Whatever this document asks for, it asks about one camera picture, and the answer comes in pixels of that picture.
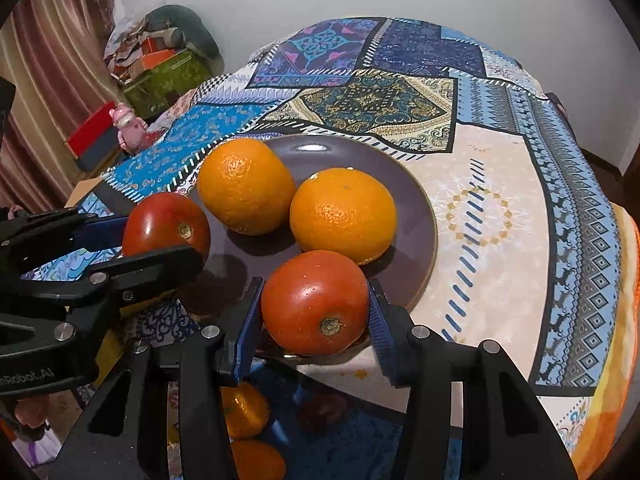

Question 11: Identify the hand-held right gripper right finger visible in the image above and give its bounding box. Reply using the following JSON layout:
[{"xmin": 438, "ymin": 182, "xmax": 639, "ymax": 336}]
[{"xmin": 368, "ymin": 278, "xmax": 579, "ymax": 480}]

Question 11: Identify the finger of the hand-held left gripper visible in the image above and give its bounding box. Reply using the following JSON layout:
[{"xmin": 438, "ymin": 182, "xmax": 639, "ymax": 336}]
[
  {"xmin": 0, "ymin": 207, "xmax": 130, "ymax": 275},
  {"xmin": 20, "ymin": 244, "xmax": 204, "ymax": 322}
]

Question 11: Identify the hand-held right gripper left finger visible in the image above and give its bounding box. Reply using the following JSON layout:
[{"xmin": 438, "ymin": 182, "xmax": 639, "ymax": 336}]
[{"xmin": 49, "ymin": 277, "xmax": 266, "ymax": 480}]

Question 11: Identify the red tomato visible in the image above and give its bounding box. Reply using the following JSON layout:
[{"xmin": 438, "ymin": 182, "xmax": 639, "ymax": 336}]
[
  {"xmin": 260, "ymin": 249, "xmax": 371, "ymax": 357},
  {"xmin": 122, "ymin": 192, "xmax": 212, "ymax": 267}
]

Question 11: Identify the brown round plate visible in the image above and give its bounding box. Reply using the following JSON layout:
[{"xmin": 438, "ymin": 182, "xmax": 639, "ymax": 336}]
[{"xmin": 184, "ymin": 132, "xmax": 439, "ymax": 361}]

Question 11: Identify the red box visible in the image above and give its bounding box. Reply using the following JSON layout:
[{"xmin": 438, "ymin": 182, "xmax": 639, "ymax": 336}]
[{"xmin": 65, "ymin": 100, "xmax": 122, "ymax": 172}]

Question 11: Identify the pink toy figure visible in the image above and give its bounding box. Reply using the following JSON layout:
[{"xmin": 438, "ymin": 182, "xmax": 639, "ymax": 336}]
[{"xmin": 110, "ymin": 102, "xmax": 152, "ymax": 156}]

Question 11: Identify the orange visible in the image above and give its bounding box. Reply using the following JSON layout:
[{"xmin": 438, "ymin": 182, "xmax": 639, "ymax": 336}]
[
  {"xmin": 197, "ymin": 137, "xmax": 297, "ymax": 237},
  {"xmin": 289, "ymin": 167, "xmax": 399, "ymax": 267}
]

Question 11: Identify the striped brown curtain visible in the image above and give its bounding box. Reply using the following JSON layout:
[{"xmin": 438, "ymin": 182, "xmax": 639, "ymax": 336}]
[{"xmin": 0, "ymin": 0, "xmax": 124, "ymax": 217}]

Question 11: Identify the green patterned box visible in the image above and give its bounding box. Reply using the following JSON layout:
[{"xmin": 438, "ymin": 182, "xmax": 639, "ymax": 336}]
[{"xmin": 122, "ymin": 49, "xmax": 212, "ymax": 119}]

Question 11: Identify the patterned patchwork tablecloth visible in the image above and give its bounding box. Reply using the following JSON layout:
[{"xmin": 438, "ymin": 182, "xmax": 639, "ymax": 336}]
[{"xmin": 20, "ymin": 17, "xmax": 624, "ymax": 480}]

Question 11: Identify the orange box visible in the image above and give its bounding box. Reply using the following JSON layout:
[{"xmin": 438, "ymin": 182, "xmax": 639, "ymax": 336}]
[{"xmin": 139, "ymin": 47, "xmax": 177, "ymax": 73}]

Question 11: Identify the pile of clothes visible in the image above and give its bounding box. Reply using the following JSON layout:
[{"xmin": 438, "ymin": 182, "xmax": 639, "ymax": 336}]
[{"xmin": 104, "ymin": 4, "xmax": 222, "ymax": 82}]

